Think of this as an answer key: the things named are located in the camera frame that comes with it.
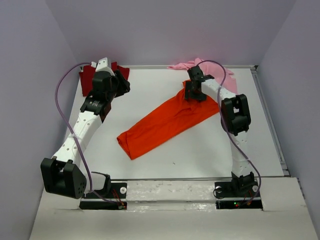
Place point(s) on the aluminium table edge rail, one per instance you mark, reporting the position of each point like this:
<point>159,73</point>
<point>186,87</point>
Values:
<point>254,72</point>

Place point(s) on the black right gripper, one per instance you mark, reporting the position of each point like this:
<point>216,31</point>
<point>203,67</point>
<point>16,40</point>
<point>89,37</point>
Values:
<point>201,97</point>

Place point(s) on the pink t-shirt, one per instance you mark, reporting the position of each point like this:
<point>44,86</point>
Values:
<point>210,68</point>

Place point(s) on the dark red folded t-shirt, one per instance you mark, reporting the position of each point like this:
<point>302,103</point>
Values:
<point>87,73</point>

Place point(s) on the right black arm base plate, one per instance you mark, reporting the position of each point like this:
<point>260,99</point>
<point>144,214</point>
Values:
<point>228,198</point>

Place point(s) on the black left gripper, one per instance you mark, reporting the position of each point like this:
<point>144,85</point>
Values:
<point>123,85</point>

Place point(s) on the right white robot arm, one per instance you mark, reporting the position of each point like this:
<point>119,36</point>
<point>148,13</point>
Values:
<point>235,120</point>

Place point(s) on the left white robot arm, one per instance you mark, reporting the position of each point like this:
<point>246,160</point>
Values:
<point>67,173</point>

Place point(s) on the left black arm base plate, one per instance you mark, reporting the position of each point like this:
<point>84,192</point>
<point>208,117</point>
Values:
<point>114,200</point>

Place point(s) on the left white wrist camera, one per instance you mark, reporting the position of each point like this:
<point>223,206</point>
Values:
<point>102,65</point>

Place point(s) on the orange t-shirt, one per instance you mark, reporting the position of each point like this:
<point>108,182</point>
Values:
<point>168,120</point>

